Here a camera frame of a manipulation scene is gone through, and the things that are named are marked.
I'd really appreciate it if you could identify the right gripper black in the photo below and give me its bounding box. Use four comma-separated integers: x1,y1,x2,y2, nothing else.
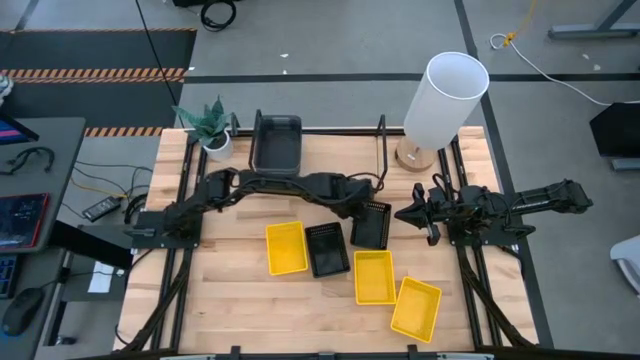
394,182,454,247

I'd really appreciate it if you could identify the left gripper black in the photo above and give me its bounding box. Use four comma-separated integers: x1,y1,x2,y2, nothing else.
332,177,377,221

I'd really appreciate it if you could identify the yellow perforated plastic basket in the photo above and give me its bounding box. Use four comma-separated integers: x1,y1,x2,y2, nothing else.
389,275,443,345
353,249,398,307
264,220,310,277

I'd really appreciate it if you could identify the white lamp with wooden base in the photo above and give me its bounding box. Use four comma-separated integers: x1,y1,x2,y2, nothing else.
393,51,491,174

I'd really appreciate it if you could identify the green plant in white pot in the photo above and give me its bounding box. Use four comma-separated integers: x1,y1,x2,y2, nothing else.
171,95,236,164

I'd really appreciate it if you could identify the black box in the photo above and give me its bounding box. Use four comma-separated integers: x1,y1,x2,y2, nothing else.
588,101,640,173

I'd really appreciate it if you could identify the grey metal table leg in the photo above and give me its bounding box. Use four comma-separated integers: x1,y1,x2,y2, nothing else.
547,0,640,40

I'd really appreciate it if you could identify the black power adapter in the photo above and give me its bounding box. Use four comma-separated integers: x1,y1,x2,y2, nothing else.
81,195,123,223

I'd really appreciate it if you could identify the white paper sheet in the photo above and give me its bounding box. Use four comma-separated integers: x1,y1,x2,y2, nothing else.
87,261,115,294

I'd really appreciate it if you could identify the black flat panel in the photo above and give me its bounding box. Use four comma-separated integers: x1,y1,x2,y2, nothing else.
49,219,136,271

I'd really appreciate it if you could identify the grey desk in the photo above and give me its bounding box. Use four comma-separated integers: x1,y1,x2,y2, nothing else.
0,117,87,360

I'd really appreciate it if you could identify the black mat with hazard stripes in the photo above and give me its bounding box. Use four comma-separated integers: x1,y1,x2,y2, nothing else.
0,27,199,139

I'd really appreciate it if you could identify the red-edged tablet screen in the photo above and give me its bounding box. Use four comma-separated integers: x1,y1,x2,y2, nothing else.
0,192,51,251

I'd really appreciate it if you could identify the black computer mouse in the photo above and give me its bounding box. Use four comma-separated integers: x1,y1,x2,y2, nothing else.
1,287,45,337

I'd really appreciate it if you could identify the computer monitor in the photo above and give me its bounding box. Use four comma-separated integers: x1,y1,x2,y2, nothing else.
0,110,40,146

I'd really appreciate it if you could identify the black keyboard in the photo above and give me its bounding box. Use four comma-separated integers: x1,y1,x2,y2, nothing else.
0,254,21,300

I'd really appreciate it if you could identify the person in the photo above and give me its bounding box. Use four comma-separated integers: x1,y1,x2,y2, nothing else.
0,73,14,107

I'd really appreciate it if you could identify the black wire rack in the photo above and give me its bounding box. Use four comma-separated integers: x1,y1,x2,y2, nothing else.
247,108,389,197

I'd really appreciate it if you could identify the black aluminium rig frame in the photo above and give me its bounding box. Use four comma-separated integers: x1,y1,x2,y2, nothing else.
113,112,541,360

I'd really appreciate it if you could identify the white floor cable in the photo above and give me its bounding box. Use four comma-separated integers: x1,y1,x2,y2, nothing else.
488,32,614,107

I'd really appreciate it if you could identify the yellow cord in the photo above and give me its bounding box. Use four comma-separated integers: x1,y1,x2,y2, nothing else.
502,0,539,47

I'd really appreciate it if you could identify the coiled black cable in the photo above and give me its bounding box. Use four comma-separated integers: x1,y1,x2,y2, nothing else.
199,0,238,33

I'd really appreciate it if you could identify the long thin black cable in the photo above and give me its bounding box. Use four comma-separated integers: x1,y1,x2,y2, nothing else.
134,0,186,129

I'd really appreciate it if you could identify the black cable loop on desk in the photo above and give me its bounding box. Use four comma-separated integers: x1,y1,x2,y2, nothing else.
0,145,56,176

